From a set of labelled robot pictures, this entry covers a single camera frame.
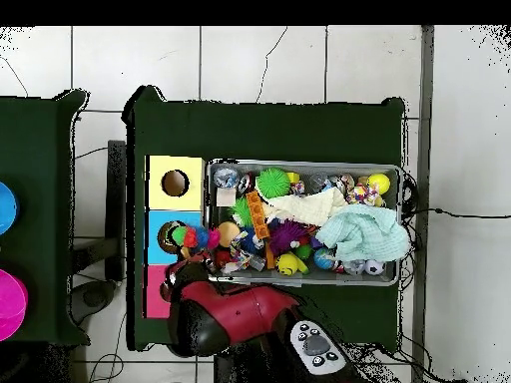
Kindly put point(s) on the multicolour fuzzy caterpillar toy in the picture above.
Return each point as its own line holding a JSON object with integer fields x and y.
{"x": 191, "y": 238}

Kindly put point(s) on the green spiky ball with eyes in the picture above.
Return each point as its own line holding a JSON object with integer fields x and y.
{"x": 273, "y": 182}

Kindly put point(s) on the cream waffle cloth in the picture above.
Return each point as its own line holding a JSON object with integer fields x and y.
{"x": 307, "y": 207}

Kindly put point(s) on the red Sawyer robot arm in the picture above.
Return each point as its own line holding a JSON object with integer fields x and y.
{"x": 239, "y": 315}

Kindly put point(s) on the shallow clear mesh bin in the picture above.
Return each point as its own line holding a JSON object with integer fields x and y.
{"x": 351, "y": 168}

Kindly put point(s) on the orange plastic grid bar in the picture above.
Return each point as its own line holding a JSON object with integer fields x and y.
{"x": 257, "y": 217}

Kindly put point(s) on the black chair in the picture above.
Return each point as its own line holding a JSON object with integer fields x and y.
{"x": 116, "y": 179}

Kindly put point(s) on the yellow smiley ball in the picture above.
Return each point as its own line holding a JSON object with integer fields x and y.
{"x": 288, "y": 264}

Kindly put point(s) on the purple spiky ball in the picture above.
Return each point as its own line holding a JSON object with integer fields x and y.
{"x": 285, "y": 235}

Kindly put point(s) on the dark green table cloth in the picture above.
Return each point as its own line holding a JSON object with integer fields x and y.
{"x": 271, "y": 131}

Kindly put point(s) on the pink bowl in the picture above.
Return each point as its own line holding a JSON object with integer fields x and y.
{"x": 11, "y": 305}

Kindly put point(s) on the dark green side table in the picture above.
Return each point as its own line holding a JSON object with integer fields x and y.
{"x": 40, "y": 159}

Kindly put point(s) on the blue bowl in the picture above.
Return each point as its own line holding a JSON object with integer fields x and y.
{"x": 7, "y": 207}

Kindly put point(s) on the light blue waffle cloth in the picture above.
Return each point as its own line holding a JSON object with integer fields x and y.
{"x": 367, "y": 235}

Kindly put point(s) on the colourful knotted cloth ball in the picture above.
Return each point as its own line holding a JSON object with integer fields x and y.
{"x": 361, "y": 195}

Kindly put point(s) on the plain yellow ball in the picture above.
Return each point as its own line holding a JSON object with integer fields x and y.
{"x": 378, "y": 183}

